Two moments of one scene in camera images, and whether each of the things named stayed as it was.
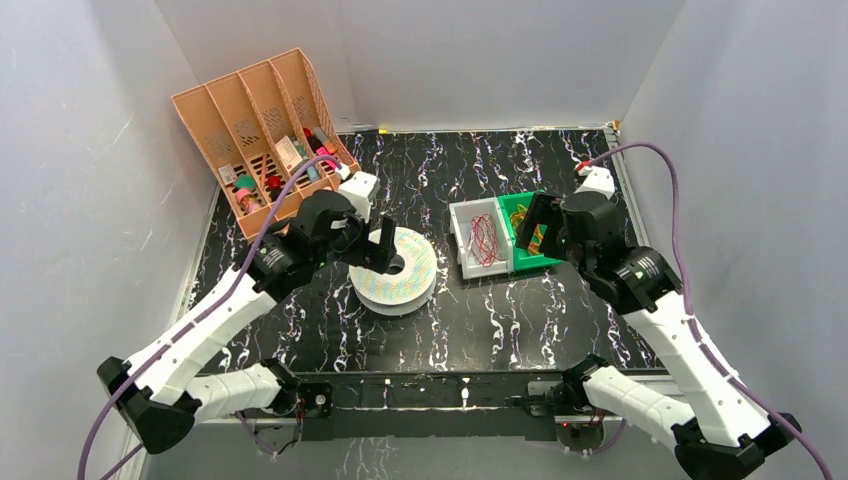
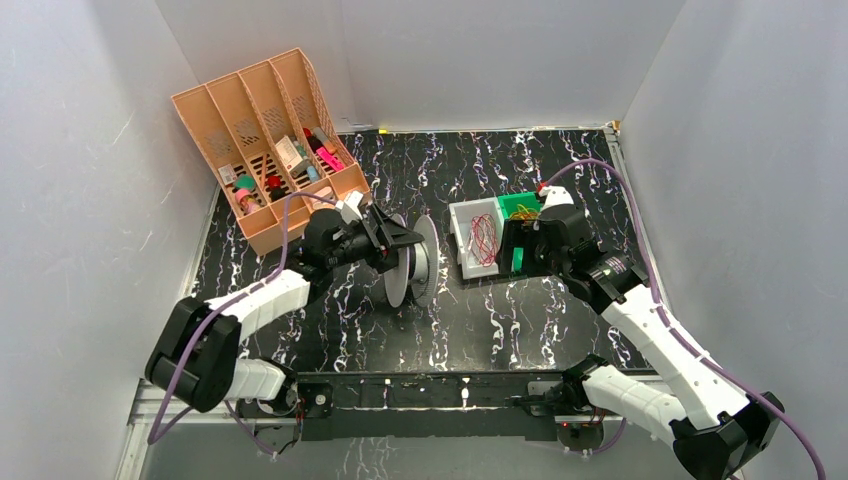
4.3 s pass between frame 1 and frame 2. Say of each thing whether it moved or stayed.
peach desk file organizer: stayed
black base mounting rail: stayed
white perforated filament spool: moved
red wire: stayed
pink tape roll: stayed
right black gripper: moved
